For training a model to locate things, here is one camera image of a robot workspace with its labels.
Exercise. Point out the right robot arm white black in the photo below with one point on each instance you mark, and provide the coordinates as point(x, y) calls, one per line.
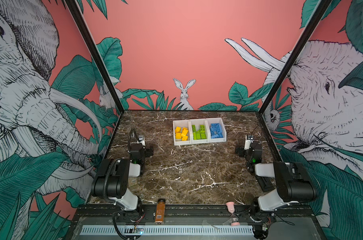
point(283, 183)

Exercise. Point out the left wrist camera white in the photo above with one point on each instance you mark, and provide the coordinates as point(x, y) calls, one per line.
point(141, 140)

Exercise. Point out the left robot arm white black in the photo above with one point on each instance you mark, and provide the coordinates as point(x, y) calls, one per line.
point(112, 178)

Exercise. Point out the black base frame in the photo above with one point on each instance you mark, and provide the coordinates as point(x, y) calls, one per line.
point(192, 212)

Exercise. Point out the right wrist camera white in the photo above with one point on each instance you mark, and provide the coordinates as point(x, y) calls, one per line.
point(248, 142)

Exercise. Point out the black flat pad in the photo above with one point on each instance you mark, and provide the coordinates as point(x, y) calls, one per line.
point(265, 184)

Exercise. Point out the white three-compartment bin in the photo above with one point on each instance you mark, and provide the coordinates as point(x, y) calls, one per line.
point(197, 122)

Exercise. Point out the blue lego brick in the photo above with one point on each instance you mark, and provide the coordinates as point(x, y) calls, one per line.
point(219, 133)
point(214, 134)
point(216, 125)

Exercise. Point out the green L-shaped lego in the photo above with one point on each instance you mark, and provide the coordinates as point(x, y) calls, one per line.
point(194, 129)

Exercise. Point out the pink hourglass timer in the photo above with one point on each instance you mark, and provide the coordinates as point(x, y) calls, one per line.
point(234, 220)

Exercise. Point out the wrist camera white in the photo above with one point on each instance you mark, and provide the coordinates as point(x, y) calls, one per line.
point(248, 142)
point(141, 140)

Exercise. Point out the brown spice bottle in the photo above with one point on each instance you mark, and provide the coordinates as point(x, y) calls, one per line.
point(160, 211)

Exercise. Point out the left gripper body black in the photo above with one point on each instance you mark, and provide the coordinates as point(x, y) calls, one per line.
point(147, 151)

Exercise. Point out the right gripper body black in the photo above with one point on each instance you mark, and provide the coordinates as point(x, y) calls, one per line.
point(243, 151)

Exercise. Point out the tin can silver lid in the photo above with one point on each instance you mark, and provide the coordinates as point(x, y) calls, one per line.
point(133, 183)

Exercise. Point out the white perforated rail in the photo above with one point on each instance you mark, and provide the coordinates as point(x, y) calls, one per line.
point(158, 230)

